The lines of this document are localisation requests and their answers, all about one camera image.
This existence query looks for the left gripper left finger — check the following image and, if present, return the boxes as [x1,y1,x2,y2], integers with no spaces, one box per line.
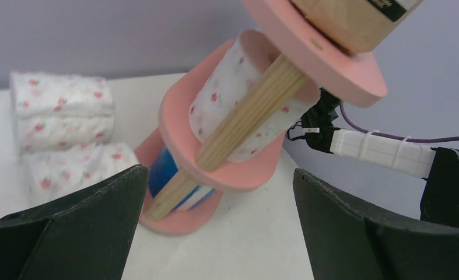
[0,164,149,279]

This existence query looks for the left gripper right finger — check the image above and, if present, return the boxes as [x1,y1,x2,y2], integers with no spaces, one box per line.
[293,169,459,279]

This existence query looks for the blue paper roll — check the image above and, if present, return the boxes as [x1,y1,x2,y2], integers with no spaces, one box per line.
[149,146,216,211]

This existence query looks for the brown roll with barcode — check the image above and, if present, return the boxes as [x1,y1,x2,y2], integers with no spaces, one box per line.
[291,0,422,54]

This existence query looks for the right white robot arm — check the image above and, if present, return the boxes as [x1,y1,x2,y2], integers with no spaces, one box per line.
[286,89,459,228]

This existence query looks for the pink three-tier shelf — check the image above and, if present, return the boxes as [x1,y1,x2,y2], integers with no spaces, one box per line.
[136,1,387,235]

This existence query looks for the floral roll on shelf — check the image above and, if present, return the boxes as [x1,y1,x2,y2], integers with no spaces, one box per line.
[188,30,320,163]

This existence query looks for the lower floral paper roll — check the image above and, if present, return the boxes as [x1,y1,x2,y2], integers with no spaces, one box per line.
[23,143,139,206]

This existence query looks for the floral paper roll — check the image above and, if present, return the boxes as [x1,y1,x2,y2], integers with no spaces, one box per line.
[23,143,139,206]
[9,71,115,155]

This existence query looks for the upper floral paper roll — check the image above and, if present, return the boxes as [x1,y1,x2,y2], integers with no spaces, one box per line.
[9,71,115,155]

